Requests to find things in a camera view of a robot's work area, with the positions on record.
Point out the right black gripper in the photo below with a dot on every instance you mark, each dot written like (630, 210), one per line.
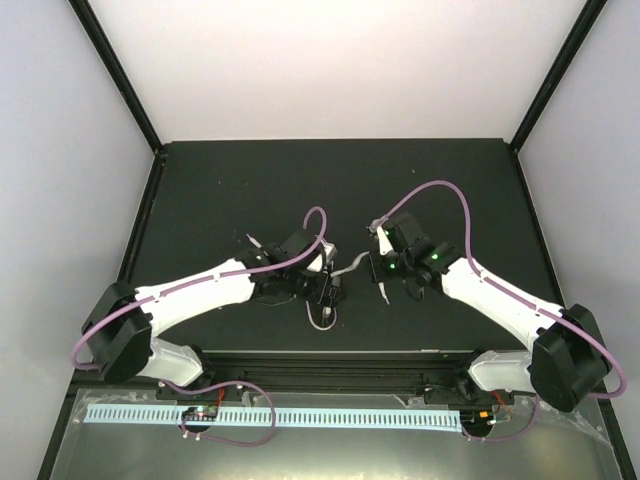
(377, 271)

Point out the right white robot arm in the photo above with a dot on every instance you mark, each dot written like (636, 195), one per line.
(561, 359)

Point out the left black frame post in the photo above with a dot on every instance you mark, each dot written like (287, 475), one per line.
(95, 32)

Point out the white slotted cable duct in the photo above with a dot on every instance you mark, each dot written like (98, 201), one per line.
(345, 418)

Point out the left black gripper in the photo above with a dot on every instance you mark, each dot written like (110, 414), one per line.
(309, 296)

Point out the left small circuit board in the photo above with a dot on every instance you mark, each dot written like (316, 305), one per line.
(200, 413)

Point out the black sneaker white sole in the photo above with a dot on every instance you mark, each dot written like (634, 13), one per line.
(322, 297)

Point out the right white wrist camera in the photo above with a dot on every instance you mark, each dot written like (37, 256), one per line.
(384, 246)

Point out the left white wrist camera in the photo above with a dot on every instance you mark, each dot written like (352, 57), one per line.
(326, 254)

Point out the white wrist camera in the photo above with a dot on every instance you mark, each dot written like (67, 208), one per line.
(384, 246)
(326, 254)

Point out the black aluminium mounting rail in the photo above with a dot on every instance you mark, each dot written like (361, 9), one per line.
(436, 377)

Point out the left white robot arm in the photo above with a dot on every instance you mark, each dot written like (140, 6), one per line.
(121, 339)

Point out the white shoelace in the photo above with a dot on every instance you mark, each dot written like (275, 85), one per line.
(352, 266)

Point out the right black frame post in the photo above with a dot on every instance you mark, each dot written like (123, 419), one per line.
(572, 44)

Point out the right small circuit board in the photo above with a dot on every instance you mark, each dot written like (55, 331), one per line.
(484, 417)

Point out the black frame post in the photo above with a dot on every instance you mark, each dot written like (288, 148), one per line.
(572, 44)
(95, 32)

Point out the small circuit board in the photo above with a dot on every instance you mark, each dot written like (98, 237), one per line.
(200, 413)
(484, 417)

